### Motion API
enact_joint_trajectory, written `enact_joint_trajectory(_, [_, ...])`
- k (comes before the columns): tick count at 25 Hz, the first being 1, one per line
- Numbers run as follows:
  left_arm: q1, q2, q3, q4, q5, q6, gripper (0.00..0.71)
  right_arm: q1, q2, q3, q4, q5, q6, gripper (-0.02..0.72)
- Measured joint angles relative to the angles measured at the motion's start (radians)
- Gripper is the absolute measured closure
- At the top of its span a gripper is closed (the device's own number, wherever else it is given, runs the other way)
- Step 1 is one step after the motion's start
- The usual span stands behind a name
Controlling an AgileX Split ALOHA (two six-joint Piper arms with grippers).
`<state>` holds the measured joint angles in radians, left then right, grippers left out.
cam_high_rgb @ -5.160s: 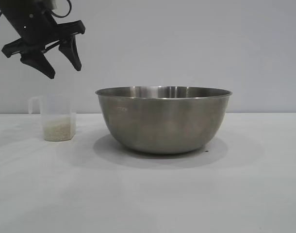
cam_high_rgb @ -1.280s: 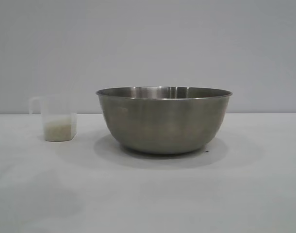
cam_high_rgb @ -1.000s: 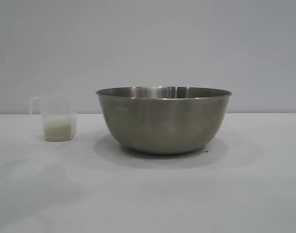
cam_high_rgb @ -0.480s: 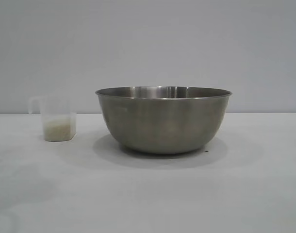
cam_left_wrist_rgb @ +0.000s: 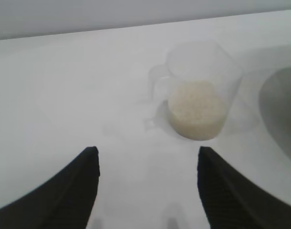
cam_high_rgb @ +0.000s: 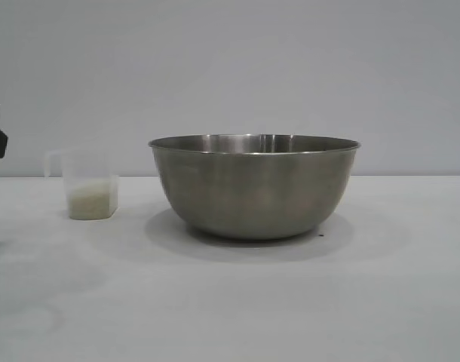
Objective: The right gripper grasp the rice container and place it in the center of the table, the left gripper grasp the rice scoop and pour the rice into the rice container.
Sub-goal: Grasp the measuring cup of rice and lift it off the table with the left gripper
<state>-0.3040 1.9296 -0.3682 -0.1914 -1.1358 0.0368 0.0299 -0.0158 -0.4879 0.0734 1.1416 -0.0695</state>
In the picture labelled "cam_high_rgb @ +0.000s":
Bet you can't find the stainless steel mixing bowl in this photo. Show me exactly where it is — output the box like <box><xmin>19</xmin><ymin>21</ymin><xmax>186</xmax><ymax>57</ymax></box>
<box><xmin>146</xmin><ymin>133</ymin><xmax>362</xmax><ymax>241</ymax></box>

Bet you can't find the white uncooked rice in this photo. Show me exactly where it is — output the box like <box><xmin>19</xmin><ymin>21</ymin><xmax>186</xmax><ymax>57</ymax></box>
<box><xmin>67</xmin><ymin>180</ymin><xmax>113</xmax><ymax>219</ymax></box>

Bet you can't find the translucent plastic measuring cup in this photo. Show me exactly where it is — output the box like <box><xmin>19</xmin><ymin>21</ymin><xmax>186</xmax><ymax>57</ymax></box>
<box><xmin>44</xmin><ymin>148</ymin><xmax>121</xmax><ymax>219</ymax></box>

